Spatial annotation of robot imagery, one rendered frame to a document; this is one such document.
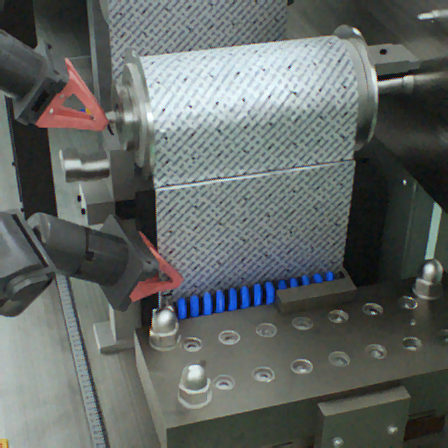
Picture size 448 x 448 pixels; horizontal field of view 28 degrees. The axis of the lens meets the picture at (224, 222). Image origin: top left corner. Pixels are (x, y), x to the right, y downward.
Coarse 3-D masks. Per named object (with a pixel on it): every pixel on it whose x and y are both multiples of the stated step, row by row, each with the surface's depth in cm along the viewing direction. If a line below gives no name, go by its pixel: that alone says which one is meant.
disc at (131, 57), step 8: (128, 48) 97; (128, 56) 98; (136, 56) 94; (136, 64) 94; (136, 72) 94; (144, 80) 92; (144, 88) 92; (144, 96) 92; (144, 104) 93; (144, 112) 93; (152, 120) 92; (152, 128) 92; (152, 136) 92; (152, 144) 93; (152, 152) 93; (152, 160) 94; (144, 168) 99; (152, 168) 95; (144, 176) 100; (152, 176) 97
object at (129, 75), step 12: (348, 48) 101; (360, 60) 100; (132, 72) 95; (360, 72) 99; (132, 84) 95; (360, 84) 99; (360, 96) 99; (360, 108) 100; (144, 120) 93; (360, 120) 101; (144, 132) 94; (144, 144) 94; (144, 156) 96
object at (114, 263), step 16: (112, 224) 101; (96, 240) 94; (112, 240) 96; (128, 240) 98; (96, 256) 94; (112, 256) 95; (128, 256) 97; (80, 272) 95; (96, 272) 95; (112, 272) 96; (128, 272) 96; (144, 272) 95; (112, 288) 98; (128, 288) 96; (112, 304) 97; (128, 304) 97
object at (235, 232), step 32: (352, 160) 102; (160, 192) 97; (192, 192) 98; (224, 192) 99; (256, 192) 101; (288, 192) 102; (320, 192) 103; (160, 224) 99; (192, 224) 101; (224, 224) 102; (256, 224) 103; (288, 224) 105; (320, 224) 106; (192, 256) 103; (224, 256) 105; (256, 256) 106; (288, 256) 108; (320, 256) 109; (192, 288) 106; (224, 288) 108
